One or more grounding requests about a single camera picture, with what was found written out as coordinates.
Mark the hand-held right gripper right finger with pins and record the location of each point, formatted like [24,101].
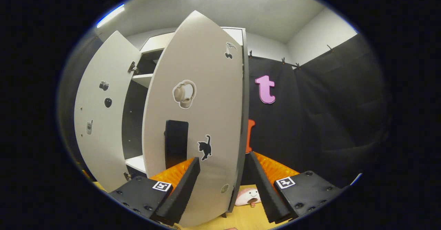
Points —
[265,192]

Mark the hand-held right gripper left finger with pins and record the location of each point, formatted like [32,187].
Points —
[182,192]

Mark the white cabinet door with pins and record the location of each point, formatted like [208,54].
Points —
[206,68]
[103,126]

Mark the black backdrop cloth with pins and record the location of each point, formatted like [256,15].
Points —
[327,119]

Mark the white and grey cabinet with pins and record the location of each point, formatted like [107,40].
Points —
[134,119]

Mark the white cabinet drawer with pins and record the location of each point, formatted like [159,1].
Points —
[155,43]

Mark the pink and white plush toy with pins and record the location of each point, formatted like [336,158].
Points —
[248,195]

